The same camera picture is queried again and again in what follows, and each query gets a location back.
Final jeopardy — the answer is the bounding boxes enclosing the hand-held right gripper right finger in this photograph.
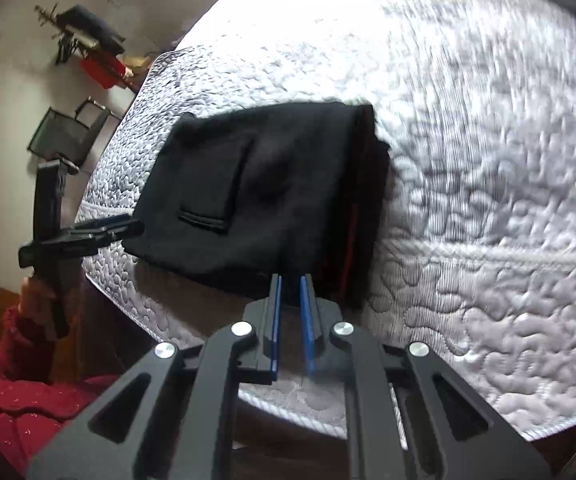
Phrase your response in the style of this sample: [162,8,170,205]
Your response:
[299,273,553,480]

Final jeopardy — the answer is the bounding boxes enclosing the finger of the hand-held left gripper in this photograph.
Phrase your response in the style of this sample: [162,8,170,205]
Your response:
[74,213,136,233]
[85,221,147,252]

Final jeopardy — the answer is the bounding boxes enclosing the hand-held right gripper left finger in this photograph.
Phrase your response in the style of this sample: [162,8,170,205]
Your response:
[28,274,285,480]

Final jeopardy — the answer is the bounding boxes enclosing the black pants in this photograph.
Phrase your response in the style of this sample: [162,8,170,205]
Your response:
[121,101,392,311]

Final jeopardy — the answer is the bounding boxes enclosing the person's left forearm red sleeve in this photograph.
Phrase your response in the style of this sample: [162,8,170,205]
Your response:
[0,305,71,387]

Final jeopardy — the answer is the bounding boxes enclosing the person's left hand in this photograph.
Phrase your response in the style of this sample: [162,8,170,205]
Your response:
[19,276,48,313]

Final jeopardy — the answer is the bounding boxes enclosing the black mesh chair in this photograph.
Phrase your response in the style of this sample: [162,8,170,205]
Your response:
[26,97,122,171]

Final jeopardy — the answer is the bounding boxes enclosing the dark bed base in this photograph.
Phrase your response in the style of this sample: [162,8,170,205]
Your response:
[50,280,169,386]

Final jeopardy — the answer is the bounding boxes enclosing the brown cardboard box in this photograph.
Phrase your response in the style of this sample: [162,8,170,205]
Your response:
[122,52,159,70]

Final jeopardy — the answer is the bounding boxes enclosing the person's red patterned clothing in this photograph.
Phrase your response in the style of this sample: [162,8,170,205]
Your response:
[0,347,121,480]

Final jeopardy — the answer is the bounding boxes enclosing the rack with dark clothes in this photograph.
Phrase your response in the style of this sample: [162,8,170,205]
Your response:
[35,4,127,67]

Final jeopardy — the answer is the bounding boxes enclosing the white quilted mattress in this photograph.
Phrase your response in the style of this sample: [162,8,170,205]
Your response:
[75,0,576,443]

